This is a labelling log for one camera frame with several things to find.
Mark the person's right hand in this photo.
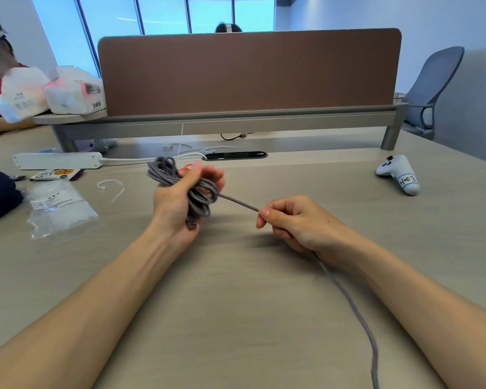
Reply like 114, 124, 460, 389
256, 194, 362, 267

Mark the person's left hand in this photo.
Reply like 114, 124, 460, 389
152, 160, 227, 257

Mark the grey braided cable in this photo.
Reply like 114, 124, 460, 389
147, 156, 380, 389

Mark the clear bag of zip ties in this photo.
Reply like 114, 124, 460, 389
26, 180, 99, 239

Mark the person's left forearm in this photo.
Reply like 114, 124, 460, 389
0, 230, 195, 389

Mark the person's right forearm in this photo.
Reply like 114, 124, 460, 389
330, 238, 486, 389

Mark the small white rounded object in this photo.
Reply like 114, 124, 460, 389
90, 138, 118, 155

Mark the white labelled hand controller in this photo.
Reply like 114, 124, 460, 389
375, 154, 421, 197

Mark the grey metal desk shelf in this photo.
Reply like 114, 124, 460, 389
52, 102, 409, 153

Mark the white printed snack packet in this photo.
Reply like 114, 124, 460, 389
29, 169, 86, 182

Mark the white power strip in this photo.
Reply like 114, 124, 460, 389
12, 152, 104, 171

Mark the round beige shelf board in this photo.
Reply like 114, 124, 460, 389
32, 110, 108, 126

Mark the white tissue pack pink label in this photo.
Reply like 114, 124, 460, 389
43, 65, 107, 116

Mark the brown desk divider panel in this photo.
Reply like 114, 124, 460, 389
97, 28, 402, 117

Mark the navy baseball cap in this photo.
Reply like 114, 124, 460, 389
0, 170, 24, 228

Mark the grey office chair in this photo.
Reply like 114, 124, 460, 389
399, 46, 465, 141

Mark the large glass window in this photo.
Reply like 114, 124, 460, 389
30, 0, 276, 77

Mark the white power strip cord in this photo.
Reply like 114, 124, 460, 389
101, 151, 208, 165

